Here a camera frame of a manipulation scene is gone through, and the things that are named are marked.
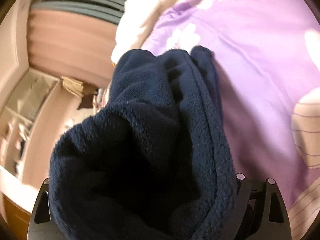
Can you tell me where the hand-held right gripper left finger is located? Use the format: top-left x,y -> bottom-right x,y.
28,178 -> 66,240

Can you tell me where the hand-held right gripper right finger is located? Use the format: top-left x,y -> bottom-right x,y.
232,173 -> 292,240

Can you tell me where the navy fleece garment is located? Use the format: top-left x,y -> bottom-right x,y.
49,45 -> 242,240

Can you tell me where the hanging beige paper bundle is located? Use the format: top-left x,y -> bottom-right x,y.
61,76 -> 88,98

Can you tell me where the purple floral bed cover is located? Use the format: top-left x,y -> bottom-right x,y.
140,0 -> 320,240

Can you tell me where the beige curtain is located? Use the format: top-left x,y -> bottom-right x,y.
27,0 -> 155,85

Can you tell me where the grey window frame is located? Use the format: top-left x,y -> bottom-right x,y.
32,0 -> 131,25

